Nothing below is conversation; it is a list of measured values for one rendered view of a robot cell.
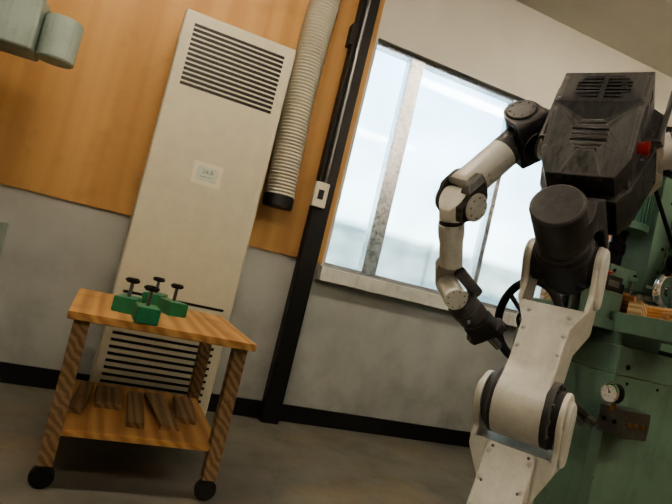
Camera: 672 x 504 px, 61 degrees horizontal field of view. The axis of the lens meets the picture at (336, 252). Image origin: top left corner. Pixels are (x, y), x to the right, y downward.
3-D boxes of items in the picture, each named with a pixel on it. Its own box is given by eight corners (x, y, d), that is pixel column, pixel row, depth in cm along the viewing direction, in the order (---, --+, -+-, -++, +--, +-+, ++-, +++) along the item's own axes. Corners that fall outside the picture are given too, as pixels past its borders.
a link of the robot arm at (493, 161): (459, 194, 143) (517, 144, 149) (425, 183, 153) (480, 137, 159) (472, 228, 149) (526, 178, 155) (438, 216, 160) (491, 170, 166)
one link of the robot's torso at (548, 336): (551, 449, 110) (608, 236, 122) (466, 419, 120) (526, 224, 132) (563, 459, 122) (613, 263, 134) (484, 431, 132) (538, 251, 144)
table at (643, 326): (501, 306, 207) (505, 290, 207) (560, 321, 220) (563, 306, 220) (658, 338, 152) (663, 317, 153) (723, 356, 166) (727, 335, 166)
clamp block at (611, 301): (552, 307, 187) (558, 281, 187) (580, 315, 192) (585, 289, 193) (589, 314, 173) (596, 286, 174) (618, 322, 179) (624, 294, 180)
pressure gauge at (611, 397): (596, 405, 167) (602, 378, 168) (604, 407, 169) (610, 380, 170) (614, 412, 162) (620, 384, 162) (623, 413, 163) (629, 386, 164)
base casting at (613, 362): (511, 344, 211) (516, 320, 212) (612, 366, 236) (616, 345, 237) (616, 375, 171) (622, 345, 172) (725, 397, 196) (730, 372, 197)
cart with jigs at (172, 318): (45, 420, 220) (87, 259, 223) (190, 436, 241) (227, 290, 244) (19, 493, 159) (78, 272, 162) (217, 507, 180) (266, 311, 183)
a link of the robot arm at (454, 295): (459, 327, 160) (436, 301, 156) (449, 309, 170) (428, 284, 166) (492, 304, 158) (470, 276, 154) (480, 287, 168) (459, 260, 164)
